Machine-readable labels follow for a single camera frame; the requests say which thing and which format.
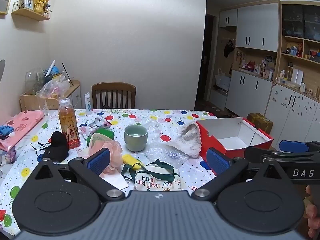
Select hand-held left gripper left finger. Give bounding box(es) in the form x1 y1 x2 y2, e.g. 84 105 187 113
31 148 125 202

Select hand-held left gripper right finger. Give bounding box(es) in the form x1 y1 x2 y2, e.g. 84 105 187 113
191 148 292 202

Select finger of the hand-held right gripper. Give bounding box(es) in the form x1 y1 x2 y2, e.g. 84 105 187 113
279 140 320 153
244 147 285 164

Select pink bath pouf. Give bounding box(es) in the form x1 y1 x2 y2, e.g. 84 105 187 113
88 140 123 175

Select beige green-trimmed scrub pad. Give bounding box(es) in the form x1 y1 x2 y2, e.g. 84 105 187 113
89 133 108 153

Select red cardboard box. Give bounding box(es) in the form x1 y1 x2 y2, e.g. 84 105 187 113
196 117 274 178

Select green sponge block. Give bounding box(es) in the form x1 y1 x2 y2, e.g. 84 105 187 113
87 127 115 145

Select yellow cloth pouch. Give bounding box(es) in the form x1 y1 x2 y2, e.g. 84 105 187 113
122 154 145 173

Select fluffy white hat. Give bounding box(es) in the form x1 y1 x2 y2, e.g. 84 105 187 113
168 123 202 159

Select black cap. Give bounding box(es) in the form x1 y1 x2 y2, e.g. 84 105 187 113
224 39 235 58
30 131 70 162

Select clear bubble wrap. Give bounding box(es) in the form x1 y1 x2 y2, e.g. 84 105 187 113
146 145 189 168

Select white printed tote bag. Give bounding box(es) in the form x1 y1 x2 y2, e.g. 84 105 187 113
121 159 182 193

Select person's right hand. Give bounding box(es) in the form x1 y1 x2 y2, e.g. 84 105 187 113
304 185 320 238

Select white paper tissue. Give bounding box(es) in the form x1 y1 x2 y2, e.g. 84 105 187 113
102 172 129 190

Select brown cardboard box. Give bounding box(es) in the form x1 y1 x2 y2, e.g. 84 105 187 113
247 113 273 134

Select printed tissue packet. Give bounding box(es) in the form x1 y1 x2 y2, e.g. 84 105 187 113
79 117 112 139

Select balloon print tablecloth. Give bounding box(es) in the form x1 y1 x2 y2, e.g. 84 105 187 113
0 109 218 236

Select pale green ceramic cup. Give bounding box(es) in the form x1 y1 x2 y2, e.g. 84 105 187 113
124 124 148 152

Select orange tea bottle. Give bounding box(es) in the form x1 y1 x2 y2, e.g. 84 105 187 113
58 99 81 150

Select white lotion tube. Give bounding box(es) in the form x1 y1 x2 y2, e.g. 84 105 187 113
84 92 93 115

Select crumpled clear plastic bag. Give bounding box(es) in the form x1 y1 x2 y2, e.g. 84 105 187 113
141 116 163 131

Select light wooden side cabinet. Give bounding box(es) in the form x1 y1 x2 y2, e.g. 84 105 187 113
19 80 82 112

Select brown wooden chair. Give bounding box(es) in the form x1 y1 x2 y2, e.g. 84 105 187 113
91 82 137 110

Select white shopping bag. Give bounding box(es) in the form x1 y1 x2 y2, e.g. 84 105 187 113
214 68 232 90

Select clear drinking glass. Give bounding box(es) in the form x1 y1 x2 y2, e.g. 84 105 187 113
36 90 50 117

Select pink gift bag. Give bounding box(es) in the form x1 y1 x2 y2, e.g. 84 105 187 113
0 110 45 151

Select filled clear plastic bag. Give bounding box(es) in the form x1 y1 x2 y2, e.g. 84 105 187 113
42 76 70 99

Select purple printed cup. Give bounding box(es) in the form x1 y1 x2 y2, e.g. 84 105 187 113
0 147 17 164

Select thin black stick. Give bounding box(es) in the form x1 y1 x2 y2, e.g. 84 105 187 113
62 63 73 86

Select dark door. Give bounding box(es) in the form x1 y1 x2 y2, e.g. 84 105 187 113
200 15 215 103

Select clear glass jar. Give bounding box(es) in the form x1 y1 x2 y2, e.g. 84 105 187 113
25 68 45 94

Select hanging black cap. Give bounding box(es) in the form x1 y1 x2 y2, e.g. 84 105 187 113
224 39 235 58

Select white and wood wall cabinet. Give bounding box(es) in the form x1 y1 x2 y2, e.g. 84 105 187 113
210 0 320 146

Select wooden wall shelf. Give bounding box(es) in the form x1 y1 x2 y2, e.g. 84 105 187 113
11 1 52 21

